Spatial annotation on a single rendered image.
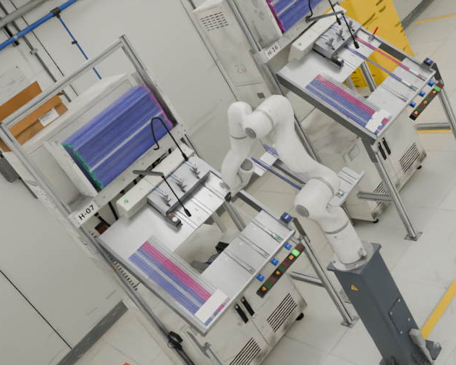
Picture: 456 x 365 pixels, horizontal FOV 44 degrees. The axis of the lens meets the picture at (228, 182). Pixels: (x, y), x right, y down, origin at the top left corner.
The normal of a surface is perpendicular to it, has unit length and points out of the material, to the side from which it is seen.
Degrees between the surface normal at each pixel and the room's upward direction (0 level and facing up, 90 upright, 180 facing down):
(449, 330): 0
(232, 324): 90
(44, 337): 90
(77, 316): 90
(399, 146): 90
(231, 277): 42
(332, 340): 0
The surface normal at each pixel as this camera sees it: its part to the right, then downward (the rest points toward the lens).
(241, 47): -0.64, 0.63
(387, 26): 0.59, 0.06
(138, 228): 0.04, -0.54
